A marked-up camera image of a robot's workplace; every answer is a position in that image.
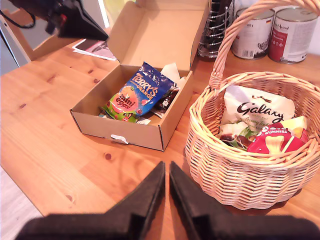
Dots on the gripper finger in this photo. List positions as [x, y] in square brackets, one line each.
[185, 200]
[150, 200]
[82, 27]

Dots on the wooden chair frame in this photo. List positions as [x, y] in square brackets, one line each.
[42, 51]

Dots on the printed paper leaflet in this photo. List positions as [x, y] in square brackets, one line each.
[95, 48]

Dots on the brown cardboard box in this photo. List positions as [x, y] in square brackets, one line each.
[100, 125]

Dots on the white Galaxy candy bag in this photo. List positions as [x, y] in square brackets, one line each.
[250, 105]

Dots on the blue Terry's mini eggs bag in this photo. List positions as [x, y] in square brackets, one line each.
[140, 92]

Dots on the white labelled tin can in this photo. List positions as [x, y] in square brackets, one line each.
[252, 37]

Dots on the red bunnies candy bag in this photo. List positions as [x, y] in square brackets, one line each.
[272, 142]

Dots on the red labelled tin can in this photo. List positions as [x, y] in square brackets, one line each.
[290, 40]

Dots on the white green candy bag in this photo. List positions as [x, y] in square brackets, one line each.
[172, 72]

